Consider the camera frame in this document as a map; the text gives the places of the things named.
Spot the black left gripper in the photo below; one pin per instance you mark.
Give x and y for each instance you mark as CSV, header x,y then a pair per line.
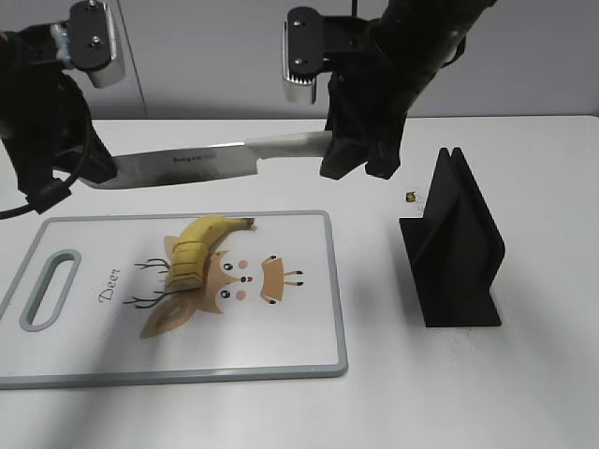
x,y
45,122

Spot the white deer cutting board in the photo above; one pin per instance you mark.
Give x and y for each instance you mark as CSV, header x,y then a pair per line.
x,y
87,306

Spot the yellow sliced banana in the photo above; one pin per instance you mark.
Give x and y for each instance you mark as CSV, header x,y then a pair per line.
x,y
191,251

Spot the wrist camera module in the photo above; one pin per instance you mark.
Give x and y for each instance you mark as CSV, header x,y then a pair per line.
x,y
313,44
89,41

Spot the black knife stand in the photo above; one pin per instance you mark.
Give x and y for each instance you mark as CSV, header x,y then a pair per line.
x,y
454,249

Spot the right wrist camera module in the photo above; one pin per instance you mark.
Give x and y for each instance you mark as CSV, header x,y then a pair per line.
x,y
313,44

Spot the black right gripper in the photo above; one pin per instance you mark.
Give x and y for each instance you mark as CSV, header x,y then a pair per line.
x,y
375,78

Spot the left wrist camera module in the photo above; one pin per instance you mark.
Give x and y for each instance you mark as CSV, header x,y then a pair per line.
x,y
89,41

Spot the white handled kitchen knife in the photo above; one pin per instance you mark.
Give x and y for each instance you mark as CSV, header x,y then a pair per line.
x,y
209,163

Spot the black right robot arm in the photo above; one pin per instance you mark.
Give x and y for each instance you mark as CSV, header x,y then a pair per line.
x,y
444,27

